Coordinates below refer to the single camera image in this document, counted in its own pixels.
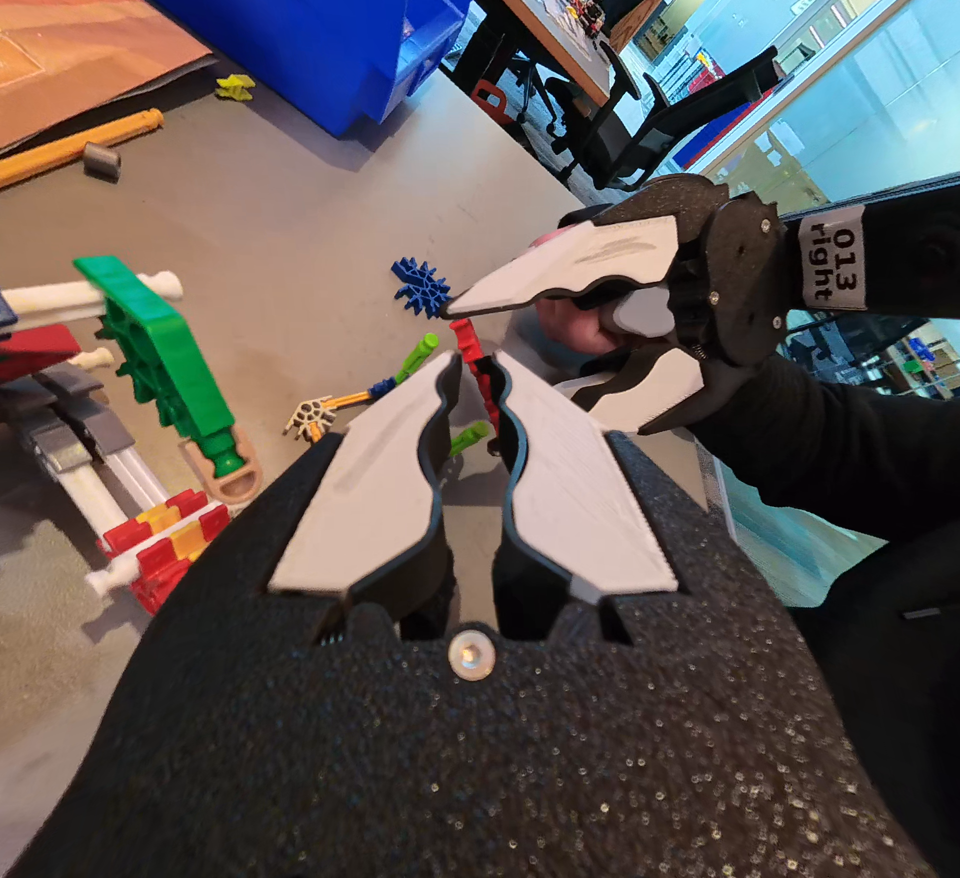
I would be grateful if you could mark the person's right hand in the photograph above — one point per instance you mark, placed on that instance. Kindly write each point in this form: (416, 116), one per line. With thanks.
(577, 326)

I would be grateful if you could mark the wooden background desk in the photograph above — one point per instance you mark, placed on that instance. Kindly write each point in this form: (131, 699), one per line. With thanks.
(525, 0)

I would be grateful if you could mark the long yellow rod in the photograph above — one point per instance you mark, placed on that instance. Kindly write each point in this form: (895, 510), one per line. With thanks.
(45, 163)

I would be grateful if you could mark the toy instruction booklet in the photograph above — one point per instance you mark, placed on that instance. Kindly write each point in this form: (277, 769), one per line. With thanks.
(75, 30)

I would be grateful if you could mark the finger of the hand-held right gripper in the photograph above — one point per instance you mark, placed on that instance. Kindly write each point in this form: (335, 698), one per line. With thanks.
(660, 386)
(600, 255)

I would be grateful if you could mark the red connector bridge green rod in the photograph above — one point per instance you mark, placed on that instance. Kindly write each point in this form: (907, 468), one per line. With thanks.
(466, 338)

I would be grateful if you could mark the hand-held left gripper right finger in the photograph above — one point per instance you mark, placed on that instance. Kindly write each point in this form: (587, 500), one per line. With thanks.
(585, 510)

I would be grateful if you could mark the rod frame with lime posts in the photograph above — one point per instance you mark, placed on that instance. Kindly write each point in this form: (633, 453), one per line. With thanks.
(418, 359)

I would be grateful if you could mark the grey cylindrical spacer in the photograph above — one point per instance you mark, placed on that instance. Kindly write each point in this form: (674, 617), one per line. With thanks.
(101, 161)

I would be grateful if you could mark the blue plastic bin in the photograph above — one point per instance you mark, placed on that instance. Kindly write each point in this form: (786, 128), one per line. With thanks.
(300, 7)

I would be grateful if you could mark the blue snowflake connector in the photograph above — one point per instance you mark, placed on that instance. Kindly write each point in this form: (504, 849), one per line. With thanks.
(424, 287)

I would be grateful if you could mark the black office chair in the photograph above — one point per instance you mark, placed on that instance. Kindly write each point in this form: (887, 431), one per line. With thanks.
(750, 75)
(645, 142)

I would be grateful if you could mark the yellow clip connector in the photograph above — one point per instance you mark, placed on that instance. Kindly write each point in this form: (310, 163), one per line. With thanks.
(235, 88)

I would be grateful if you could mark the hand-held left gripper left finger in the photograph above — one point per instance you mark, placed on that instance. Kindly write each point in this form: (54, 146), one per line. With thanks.
(360, 510)

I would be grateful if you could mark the multicolour construction toy model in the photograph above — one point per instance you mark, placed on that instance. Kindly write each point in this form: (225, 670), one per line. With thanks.
(172, 368)

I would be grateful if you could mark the person's dark clothing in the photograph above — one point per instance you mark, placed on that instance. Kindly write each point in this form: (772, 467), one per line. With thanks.
(900, 705)

